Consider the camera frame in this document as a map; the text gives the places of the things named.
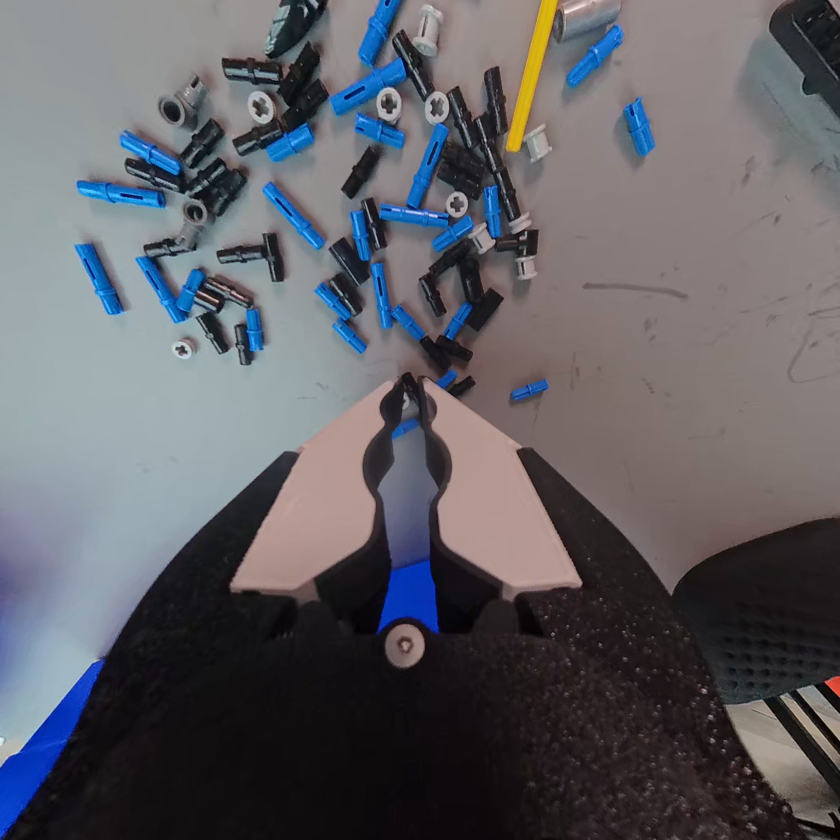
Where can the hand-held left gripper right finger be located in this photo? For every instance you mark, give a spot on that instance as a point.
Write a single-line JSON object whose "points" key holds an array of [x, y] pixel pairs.
{"points": [[499, 518]]}

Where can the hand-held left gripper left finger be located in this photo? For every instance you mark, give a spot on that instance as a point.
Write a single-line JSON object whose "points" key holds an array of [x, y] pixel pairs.
{"points": [[315, 512]]}

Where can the blue plastic bin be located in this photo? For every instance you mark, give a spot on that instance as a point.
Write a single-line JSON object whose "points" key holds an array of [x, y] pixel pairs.
{"points": [[410, 590]]}

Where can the black connector pin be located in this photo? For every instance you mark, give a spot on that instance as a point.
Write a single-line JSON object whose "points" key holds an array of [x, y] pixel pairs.
{"points": [[405, 388]]}

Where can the pile of blue black pins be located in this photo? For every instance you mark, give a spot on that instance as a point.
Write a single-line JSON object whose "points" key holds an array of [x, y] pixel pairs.
{"points": [[295, 197]]}

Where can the grey desk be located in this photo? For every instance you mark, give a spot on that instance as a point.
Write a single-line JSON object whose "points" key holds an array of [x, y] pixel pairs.
{"points": [[656, 394]]}

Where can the black mesh office chair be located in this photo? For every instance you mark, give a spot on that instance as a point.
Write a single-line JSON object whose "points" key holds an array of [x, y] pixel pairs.
{"points": [[754, 623]]}

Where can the yellow axle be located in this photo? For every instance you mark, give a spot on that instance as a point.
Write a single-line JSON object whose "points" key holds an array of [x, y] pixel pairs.
{"points": [[528, 79]]}

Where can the black curved piece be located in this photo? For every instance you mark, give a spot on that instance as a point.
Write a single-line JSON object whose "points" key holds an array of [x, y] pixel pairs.
{"points": [[289, 26]]}

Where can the grey cylinder connector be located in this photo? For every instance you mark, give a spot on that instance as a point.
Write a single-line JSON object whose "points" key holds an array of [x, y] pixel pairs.
{"points": [[587, 16]]}

